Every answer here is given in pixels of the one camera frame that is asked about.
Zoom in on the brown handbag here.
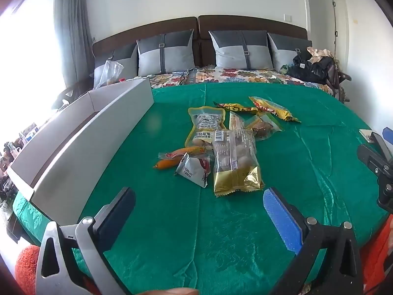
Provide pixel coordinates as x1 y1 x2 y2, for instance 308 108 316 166
325 58 353 102

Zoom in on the grey two-tone pillow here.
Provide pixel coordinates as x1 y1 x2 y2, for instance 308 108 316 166
267 32 313 74
208 30 274 71
137 29 197 77
94 43 139 88

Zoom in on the clear plastic bag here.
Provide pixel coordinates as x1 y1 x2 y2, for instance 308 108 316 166
98 59 125 87

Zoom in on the white cardboard box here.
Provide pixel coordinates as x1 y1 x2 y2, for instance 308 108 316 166
6 77 154 226

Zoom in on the white door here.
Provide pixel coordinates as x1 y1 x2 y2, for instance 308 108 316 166
332 0 351 74

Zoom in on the beige crumpled cloth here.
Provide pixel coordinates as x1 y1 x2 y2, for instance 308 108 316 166
307 47 334 65

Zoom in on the orange fuzzy cloth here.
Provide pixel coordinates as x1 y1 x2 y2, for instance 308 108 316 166
359 215 393 295
15 245 42 286

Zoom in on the gold-bottomed clear snack packet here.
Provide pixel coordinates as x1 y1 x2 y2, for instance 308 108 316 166
213 129 265 198

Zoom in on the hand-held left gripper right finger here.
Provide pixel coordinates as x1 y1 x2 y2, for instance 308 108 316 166
263 187 364 295

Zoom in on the clear tofu snack packet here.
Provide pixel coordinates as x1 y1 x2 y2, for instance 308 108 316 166
229 112 246 131

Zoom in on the large yellow red snack packet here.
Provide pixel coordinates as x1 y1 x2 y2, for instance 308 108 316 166
249 96 302 123

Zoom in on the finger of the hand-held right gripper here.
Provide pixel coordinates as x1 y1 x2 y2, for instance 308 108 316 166
357 144 393 177
370 128 393 160

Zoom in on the yellow corn sausage stick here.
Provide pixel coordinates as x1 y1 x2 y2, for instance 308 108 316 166
159 147 206 161

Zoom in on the orange sausage stick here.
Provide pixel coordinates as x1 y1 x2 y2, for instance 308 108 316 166
153 158 183 170

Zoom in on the green-edged clear meat packet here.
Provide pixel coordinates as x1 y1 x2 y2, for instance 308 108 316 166
246 112 284 142

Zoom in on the black clothing pile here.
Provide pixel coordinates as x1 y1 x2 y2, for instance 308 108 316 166
287 54 335 84

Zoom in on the white triangular snack packet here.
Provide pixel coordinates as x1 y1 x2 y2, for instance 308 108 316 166
174 153 211 188

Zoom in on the grey curtain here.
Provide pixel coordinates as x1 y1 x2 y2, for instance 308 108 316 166
54 0 94 99

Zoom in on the floral bedsheet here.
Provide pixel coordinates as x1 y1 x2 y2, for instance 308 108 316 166
150 66 341 99

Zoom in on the yellow-edged clear peanut packet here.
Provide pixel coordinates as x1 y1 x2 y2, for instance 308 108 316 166
186 106 229 154

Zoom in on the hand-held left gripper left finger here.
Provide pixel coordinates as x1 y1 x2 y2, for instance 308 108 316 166
35 187 136 295

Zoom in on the small dark yellow snack packet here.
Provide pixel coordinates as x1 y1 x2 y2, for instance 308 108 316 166
213 101 259 115

